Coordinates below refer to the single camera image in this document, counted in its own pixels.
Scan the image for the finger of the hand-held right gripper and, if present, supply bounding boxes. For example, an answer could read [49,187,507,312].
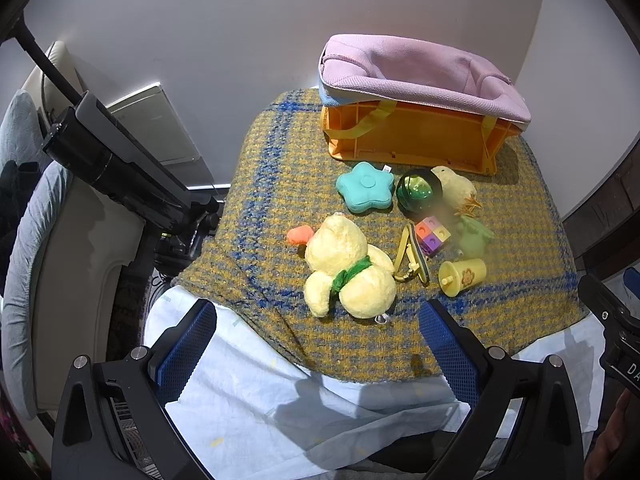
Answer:
[577,272,640,343]

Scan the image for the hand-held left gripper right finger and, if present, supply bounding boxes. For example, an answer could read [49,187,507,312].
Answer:
[417,300,586,480]

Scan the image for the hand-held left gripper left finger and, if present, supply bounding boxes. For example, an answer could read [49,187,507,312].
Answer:
[52,298,218,480]

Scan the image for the four-colour cube block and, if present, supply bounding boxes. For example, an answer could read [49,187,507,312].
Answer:
[415,216,451,258]

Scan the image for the green shiny ball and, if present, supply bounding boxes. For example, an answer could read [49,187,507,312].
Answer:
[396,169,445,221]

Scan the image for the person's right hand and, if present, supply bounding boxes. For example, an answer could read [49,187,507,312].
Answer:
[590,389,638,480]

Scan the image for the blue object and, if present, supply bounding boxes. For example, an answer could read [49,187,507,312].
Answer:
[622,266,640,306]

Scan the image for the yellow toy cup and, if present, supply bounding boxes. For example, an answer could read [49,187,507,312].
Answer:
[439,258,487,297]

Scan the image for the yellow toy sandal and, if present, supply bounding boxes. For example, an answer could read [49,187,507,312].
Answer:
[392,222,431,286]

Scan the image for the small green plush toy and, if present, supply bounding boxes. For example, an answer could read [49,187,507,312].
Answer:
[457,215,496,256]

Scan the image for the cream armchair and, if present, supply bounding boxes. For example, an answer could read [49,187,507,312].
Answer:
[0,40,151,421]

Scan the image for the yellow duck plush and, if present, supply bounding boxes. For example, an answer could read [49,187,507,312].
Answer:
[286,212,398,321]

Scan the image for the yellow chick plush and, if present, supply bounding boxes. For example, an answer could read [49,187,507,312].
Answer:
[431,165,478,208]

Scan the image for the yellow blue plaid blanket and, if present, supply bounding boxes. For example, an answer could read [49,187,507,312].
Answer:
[172,87,591,386]

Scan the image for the teal star plush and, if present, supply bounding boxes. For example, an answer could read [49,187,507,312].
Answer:
[336,161,396,214]

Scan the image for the grey cushion cover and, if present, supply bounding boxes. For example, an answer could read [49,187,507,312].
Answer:
[0,89,76,421]

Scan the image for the black tripod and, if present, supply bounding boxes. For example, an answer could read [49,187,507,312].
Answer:
[0,15,223,281]

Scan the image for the orange basket with pink liner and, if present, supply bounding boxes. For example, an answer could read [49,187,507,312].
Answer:
[317,34,532,160]

